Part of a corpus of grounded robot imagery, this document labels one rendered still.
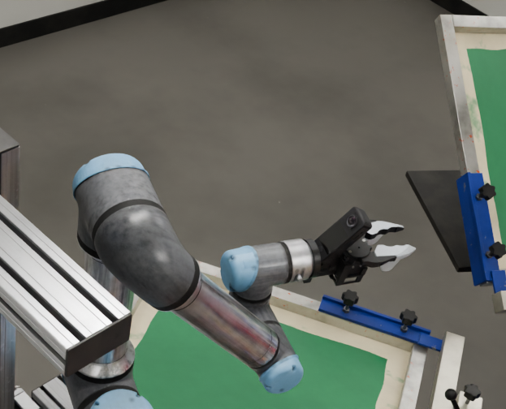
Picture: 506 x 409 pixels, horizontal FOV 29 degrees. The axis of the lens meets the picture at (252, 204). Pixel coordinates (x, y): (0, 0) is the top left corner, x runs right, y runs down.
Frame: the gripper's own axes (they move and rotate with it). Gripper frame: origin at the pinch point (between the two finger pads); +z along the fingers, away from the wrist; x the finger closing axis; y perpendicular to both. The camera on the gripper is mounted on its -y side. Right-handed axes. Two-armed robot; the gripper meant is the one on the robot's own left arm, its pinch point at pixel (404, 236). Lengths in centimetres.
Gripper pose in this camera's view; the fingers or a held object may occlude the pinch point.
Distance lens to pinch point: 184.2
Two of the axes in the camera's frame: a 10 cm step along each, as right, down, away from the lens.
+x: 3.4, 7.4, -5.8
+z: 9.1, -1.2, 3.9
